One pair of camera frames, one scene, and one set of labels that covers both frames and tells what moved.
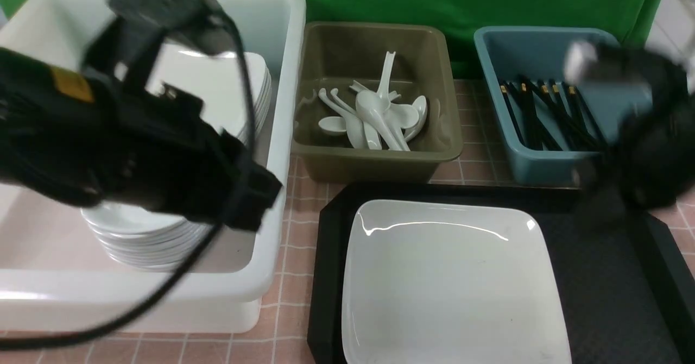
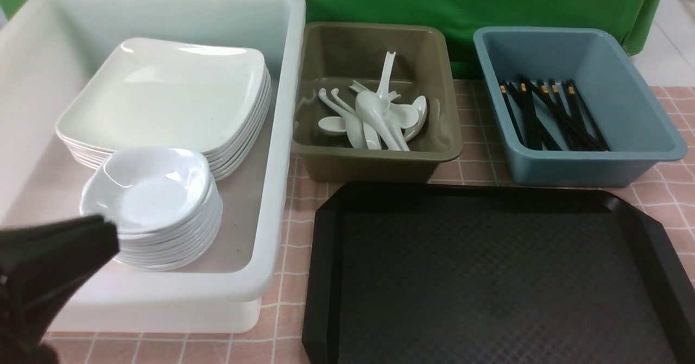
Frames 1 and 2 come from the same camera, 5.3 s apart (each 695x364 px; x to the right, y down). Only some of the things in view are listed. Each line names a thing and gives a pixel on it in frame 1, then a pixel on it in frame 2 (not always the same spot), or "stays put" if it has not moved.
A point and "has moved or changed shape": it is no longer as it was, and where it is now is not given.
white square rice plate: [439, 282] has moved or changed shape
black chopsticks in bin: [551, 114] stays put
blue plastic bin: [506, 52] stays put
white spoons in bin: [379, 120] stays put
